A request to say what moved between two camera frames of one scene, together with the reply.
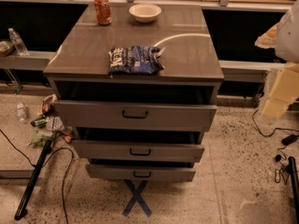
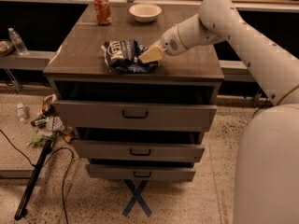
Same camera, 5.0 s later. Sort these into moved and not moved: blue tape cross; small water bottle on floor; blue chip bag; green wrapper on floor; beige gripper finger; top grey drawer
Moved: beige gripper finger; blue chip bag
Not moved: top grey drawer; green wrapper on floor; blue tape cross; small water bottle on floor
